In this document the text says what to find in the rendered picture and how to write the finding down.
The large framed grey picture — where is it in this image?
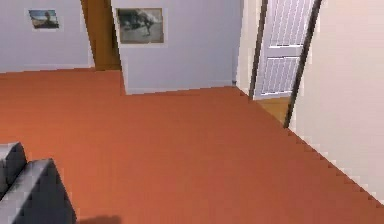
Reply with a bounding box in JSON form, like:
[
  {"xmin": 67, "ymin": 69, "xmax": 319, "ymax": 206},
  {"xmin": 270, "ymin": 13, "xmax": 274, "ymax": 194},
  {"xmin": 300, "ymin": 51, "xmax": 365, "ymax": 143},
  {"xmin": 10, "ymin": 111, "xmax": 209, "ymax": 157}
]
[{"xmin": 116, "ymin": 7, "xmax": 165, "ymax": 45}]

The white louvred room door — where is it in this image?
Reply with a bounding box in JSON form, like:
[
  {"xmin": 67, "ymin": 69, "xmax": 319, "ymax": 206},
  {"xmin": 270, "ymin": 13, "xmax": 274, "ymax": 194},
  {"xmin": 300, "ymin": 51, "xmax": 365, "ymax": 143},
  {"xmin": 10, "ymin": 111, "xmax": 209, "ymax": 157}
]
[{"xmin": 253, "ymin": 0, "xmax": 315, "ymax": 100}]

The dark grey sofa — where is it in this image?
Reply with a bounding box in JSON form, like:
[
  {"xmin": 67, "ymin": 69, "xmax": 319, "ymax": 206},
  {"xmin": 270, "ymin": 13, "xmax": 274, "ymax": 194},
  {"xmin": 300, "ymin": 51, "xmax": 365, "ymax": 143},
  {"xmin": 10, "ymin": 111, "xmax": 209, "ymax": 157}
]
[{"xmin": 0, "ymin": 141, "xmax": 78, "ymax": 224}]

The small framed wall picture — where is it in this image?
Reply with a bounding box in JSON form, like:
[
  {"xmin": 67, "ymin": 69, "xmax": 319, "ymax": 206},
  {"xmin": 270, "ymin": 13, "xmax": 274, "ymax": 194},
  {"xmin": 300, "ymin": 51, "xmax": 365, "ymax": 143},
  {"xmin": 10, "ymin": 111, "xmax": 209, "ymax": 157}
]
[{"xmin": 27, "ymin": 8, "xmax": 62, "ymax": 31}]

